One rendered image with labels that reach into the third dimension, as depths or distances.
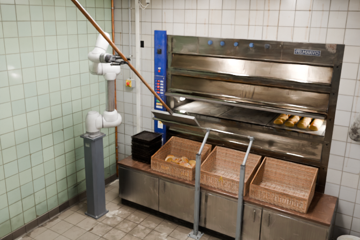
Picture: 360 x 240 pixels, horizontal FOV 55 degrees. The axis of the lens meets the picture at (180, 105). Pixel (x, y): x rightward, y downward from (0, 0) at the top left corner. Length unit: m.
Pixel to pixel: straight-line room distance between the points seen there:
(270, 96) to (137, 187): 1.88
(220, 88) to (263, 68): 0.54
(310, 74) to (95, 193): 2.68
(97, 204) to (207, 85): 1.88
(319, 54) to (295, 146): 0.98
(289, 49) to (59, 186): 3.02
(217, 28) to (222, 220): 2.06
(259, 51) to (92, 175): 2.29
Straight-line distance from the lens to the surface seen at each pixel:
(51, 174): 4.29
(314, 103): 3.64
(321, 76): 3.59
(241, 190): 3.49
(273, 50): 3.67
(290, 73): 3.64
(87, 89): 4.40
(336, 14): 3.54
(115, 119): 3.91
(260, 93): 3.76
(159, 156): 4.17
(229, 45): 3.83
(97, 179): 4.13
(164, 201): 4.09
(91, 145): 3.95
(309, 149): 3.79
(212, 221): 3.88
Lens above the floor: 2.34
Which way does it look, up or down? 15 degrees down
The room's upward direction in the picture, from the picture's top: 1 degrees clockwise
